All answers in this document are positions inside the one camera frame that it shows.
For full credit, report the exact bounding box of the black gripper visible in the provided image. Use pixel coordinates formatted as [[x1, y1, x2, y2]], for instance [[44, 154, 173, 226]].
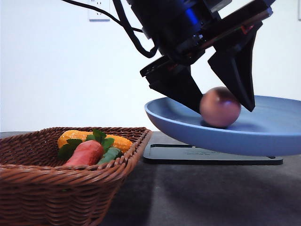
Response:
[[126, 0, 276, 113]]

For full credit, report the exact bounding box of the brown egg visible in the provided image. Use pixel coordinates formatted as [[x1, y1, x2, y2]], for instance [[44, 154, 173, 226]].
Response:
[[200, 86, 241, 129]]

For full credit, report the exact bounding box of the blue plate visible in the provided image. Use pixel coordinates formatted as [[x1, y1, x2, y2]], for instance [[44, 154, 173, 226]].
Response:
[[144, 96, 301, 156]]

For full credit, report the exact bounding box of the brown woven wicker basket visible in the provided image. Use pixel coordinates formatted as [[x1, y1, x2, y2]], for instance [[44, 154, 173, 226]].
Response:
[[0, 127, 151, 226]]

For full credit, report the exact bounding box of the black flat tray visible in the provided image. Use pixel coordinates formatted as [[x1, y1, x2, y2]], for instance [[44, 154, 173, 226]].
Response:
[[143, 144, 283, 165]]

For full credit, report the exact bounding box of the yellow toy corn cob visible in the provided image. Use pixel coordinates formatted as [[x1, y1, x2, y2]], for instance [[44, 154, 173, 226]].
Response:
[[58, 130, 132, 152]]

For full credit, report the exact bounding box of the green toy vegetable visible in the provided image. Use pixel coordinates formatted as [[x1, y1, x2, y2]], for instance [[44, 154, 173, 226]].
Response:
[[98, 147, 122, 165]]

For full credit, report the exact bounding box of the orange toy carrot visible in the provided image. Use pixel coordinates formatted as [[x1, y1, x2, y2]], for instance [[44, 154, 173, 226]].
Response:
[[58, 129, 115, 166]]

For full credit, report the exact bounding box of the black cable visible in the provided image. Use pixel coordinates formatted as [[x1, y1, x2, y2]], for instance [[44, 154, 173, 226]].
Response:
[[62, 0, 159, 58]]

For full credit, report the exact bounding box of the white wall power socket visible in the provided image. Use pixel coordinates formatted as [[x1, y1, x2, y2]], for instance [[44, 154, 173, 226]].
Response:
[[89, 0, 111, 22]]

